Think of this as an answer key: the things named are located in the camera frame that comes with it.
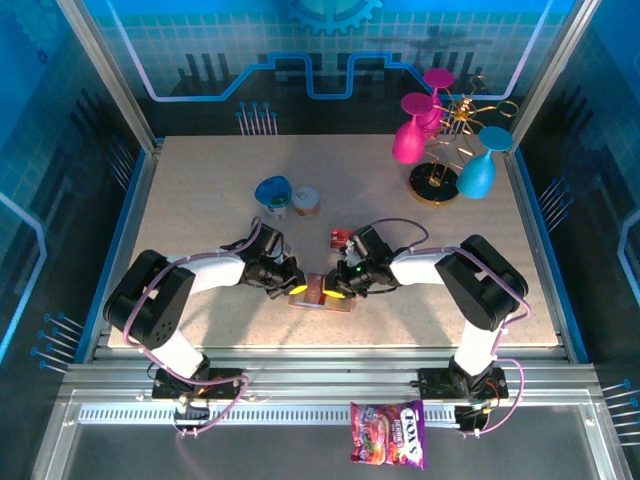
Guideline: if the small pink wine glass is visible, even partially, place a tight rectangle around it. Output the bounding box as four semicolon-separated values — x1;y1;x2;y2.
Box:
418;68;457;139

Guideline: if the white jar with blue lid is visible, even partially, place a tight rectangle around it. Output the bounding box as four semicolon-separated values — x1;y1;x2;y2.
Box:
253;174;294;220

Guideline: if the tan leather card holder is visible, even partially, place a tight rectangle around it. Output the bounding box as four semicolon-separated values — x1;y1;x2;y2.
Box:
287;272;357;315

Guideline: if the long aluminium base rail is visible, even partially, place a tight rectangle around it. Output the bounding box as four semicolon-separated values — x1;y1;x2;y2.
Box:
64;344;596;397

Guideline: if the blue wine glass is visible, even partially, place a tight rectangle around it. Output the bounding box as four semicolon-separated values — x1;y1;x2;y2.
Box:
455;125;514;200

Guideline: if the white slotted cable duct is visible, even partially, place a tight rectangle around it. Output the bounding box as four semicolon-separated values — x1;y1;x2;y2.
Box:
78;403;461;424

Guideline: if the aluminium table side rail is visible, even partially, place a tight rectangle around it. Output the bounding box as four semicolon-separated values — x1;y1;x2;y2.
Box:
502;148;576;362
102;139;164;354

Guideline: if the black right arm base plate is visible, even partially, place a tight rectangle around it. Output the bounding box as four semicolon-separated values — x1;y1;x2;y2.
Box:
417;367;510;401

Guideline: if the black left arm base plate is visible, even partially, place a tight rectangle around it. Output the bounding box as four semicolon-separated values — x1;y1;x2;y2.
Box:
149;367;244;401

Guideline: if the aluminium frame post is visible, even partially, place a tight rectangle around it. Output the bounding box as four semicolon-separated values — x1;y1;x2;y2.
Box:
508;0;604;147
55;0;165;152

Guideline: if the purple candy bag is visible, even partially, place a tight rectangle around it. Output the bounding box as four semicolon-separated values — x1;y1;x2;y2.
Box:
348;399;427;471

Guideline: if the large pink wine glass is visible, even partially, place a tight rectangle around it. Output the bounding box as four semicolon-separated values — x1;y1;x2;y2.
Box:
391;92;436;166

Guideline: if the gold wire glass rack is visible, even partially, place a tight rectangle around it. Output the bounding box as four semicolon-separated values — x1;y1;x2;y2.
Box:
408;74;521;207

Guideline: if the small can with orange label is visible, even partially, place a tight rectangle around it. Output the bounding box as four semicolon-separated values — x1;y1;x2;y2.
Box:
292;186;321;219

